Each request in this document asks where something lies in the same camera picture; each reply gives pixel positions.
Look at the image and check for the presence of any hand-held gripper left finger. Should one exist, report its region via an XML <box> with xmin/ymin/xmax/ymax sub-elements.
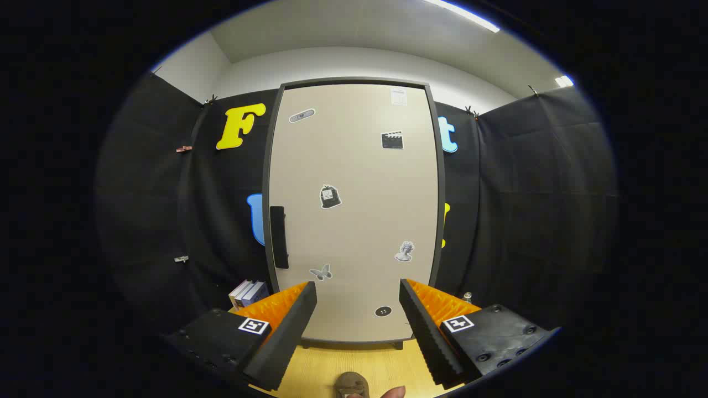
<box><xmin>166</xmin><ymin>281</ymin><xmax>318</xmax><ymax>392</ymax></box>

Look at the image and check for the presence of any black backdrop cloth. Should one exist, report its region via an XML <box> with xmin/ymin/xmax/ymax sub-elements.
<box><xmin>94</xmin><ymin>72</ymin><xmax>619</xmax><ymax>354</ymax></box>

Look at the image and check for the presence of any white book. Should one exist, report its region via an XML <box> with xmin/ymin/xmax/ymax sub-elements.
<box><xmin>229</xmin><ymin>279</ymin><xmax>255</xmax><ymax>309</ymax></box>

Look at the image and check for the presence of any grey shoe cabinet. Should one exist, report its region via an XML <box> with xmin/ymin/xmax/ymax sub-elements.
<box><xmin>262</xmin><ymin>77</ymin><xmax>446</xmax><ymax>350</ymax></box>

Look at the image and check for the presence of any brown fuzzy shoe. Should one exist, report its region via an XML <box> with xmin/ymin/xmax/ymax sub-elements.
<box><xmin>335</xmin><ymin>372</ymin><xmax>370</xmax><ymax>398</ymax></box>

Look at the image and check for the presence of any black door handle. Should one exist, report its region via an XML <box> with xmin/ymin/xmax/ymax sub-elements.
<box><xmin>270</xmin><ymin>206</ymin><xmax>290</xmax><ymax>270</ymax></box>

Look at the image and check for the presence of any beige shoe cabinet door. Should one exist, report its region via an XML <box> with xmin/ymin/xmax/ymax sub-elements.
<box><xmin>269</xmin><ymin>83</ymin><xmax>440</xmax><ymax>343</ymax></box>

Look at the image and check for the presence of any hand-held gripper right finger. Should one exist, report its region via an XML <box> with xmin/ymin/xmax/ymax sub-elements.
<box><xmin>399</xmin><ymin>278</ymin><xmax>560</xmax><ymax>390</ymax></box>

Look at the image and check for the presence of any long ceiling light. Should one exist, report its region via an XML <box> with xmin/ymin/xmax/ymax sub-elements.
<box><xmin>423</xmin><ymin>0</ymin><xmax>501</xmax><ymax>34</ymax></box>

